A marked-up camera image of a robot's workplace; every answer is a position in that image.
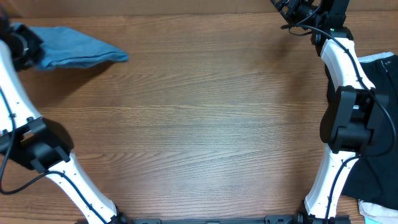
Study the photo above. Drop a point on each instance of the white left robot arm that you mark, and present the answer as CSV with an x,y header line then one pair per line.
x,y
38,143

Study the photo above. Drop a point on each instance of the light blue denim jeans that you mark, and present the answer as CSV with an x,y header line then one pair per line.
x,y
63,47

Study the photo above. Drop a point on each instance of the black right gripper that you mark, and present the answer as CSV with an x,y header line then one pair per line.
x,y
292,5

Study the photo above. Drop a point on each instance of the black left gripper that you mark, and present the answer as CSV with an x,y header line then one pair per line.
x,y
38,53

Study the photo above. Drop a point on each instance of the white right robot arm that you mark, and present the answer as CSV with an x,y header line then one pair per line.
x,y
334,43

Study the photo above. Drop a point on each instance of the white cloth under black garment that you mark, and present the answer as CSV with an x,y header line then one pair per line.
x,y
374,57

